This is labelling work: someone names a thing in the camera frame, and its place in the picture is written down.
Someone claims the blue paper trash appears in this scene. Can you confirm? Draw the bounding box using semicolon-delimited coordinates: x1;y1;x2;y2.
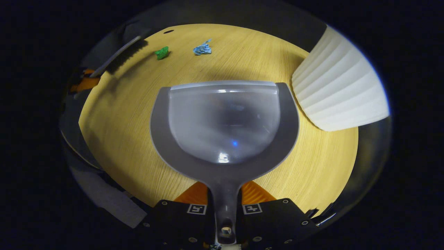
193;39;212;56

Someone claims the white ribbed garbage bin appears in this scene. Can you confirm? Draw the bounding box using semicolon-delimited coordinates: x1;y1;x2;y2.
291;26;390;132

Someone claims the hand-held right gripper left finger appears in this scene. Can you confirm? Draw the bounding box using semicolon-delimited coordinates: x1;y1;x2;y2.
144;181;213;250

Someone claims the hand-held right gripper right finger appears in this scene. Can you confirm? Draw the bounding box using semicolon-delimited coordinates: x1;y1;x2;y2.
239;181;318;250

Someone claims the grey dustpan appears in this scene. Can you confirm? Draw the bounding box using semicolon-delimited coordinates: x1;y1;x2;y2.
150;81;300;245

